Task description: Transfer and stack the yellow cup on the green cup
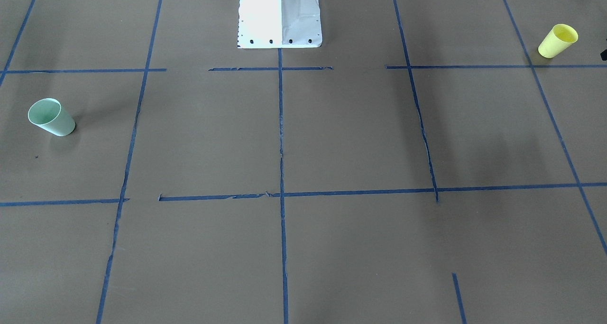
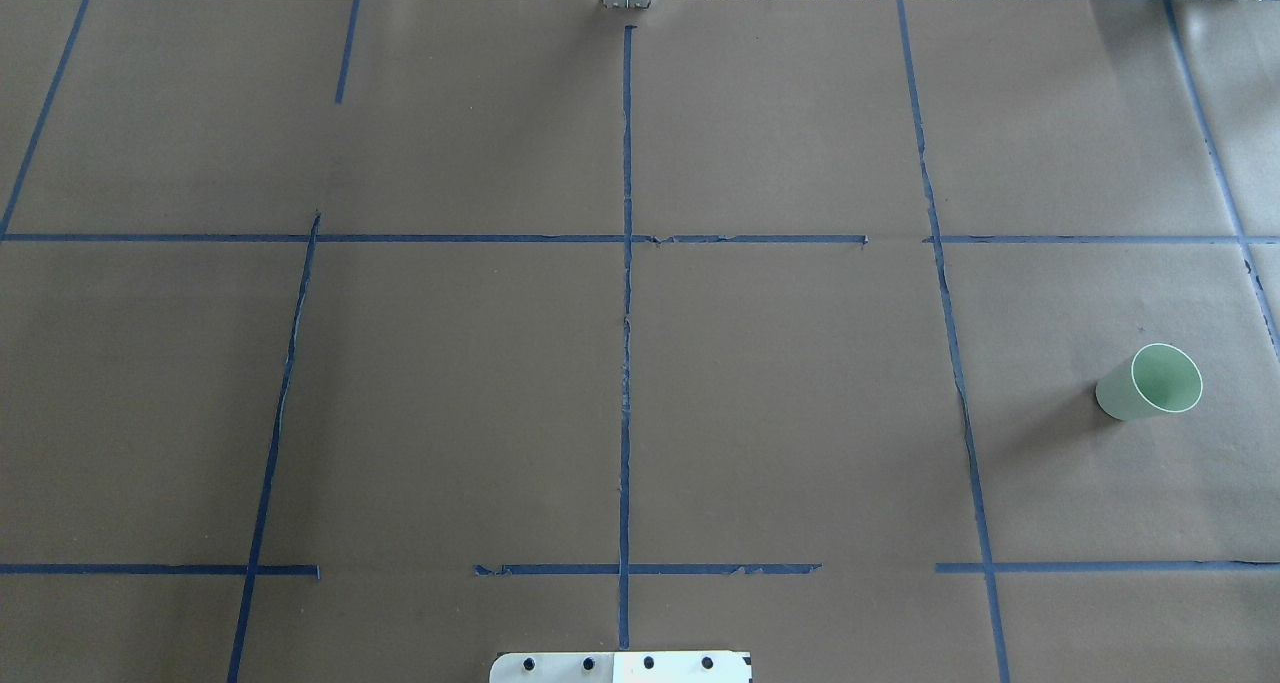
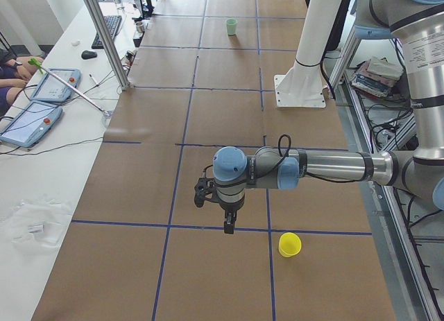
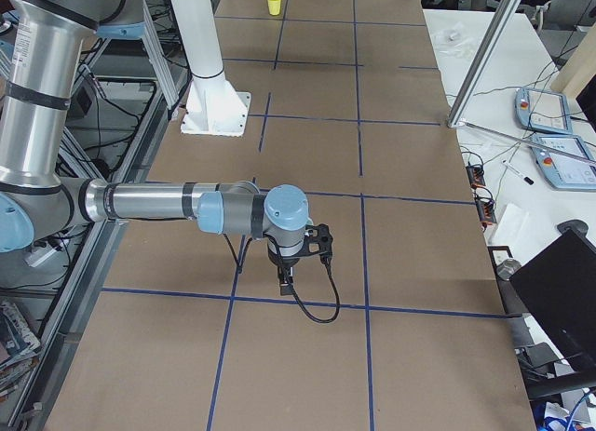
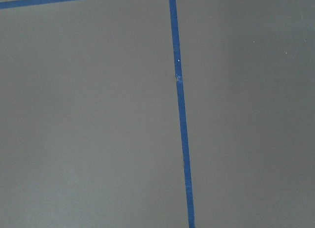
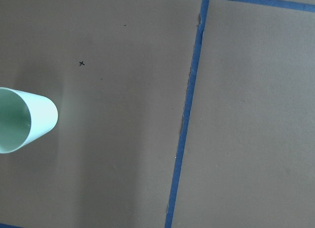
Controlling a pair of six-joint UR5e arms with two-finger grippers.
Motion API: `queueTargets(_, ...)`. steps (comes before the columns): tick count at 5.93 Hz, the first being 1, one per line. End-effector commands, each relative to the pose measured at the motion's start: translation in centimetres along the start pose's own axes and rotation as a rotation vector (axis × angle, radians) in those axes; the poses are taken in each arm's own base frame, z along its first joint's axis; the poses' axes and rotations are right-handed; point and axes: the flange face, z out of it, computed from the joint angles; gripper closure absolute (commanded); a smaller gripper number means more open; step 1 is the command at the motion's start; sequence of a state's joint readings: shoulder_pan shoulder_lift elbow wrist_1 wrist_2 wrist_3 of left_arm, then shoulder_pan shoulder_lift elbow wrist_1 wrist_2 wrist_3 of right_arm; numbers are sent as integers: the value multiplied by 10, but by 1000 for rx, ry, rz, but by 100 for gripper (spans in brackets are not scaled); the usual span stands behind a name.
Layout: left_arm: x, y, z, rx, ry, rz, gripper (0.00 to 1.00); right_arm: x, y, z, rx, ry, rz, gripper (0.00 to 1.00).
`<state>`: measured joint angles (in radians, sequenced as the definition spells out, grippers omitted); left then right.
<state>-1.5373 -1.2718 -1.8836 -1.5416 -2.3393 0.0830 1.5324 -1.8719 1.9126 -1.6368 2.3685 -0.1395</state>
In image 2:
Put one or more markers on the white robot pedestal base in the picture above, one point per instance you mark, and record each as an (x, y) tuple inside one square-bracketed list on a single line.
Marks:
[(623, 666)]

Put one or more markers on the light green plastic cup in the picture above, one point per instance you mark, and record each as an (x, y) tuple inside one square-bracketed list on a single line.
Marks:
[(1156, 381)]

